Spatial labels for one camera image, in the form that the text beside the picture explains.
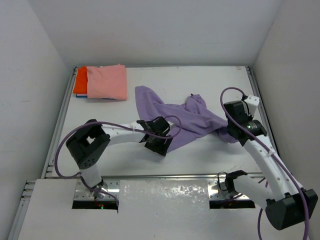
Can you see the purple t-shirt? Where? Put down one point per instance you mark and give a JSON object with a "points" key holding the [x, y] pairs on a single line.
{"points": [[195, 120]]}

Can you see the aluminium left table rail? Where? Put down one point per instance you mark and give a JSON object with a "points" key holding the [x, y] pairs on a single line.
{"points": [[49, 161]]}

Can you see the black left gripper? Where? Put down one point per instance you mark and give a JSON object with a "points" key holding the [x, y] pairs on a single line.
{"points": [[163, 135]]}

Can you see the folded pink t-shirt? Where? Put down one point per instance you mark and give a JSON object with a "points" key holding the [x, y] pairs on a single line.
{"points": [[107, 82]]}

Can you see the aluminium table rail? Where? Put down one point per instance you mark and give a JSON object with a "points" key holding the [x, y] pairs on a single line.
{"points": [[49, 161], [255, 175], [261, 108]]}

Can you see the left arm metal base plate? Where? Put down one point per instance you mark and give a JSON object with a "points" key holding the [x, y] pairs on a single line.
{"points": [[107, 192]]}

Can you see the aluminium front table rail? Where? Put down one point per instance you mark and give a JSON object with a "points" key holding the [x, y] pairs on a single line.
{"points": [[255, 175]]}

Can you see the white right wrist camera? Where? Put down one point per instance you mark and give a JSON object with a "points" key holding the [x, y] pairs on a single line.
{"points": [[252, 101]]}

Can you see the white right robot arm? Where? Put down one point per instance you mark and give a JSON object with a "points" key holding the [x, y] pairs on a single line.
{"points": [[287, 202]]}

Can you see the folded orange t-shirt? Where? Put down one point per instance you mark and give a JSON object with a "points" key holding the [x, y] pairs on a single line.
{"points": [[81, 81]]}

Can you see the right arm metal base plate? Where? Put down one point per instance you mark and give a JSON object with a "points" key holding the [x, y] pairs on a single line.
{"points": [[218, 192]]}

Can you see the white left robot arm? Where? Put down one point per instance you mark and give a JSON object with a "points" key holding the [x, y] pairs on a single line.
{"points": [[87, 144]]}

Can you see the aluminium right table rail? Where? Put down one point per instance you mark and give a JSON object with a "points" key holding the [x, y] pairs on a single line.
{"points": [[261, 108]]}

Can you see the white foam front cover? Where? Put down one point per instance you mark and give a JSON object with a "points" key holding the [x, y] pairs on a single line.
{"points": [[148, 210]]}

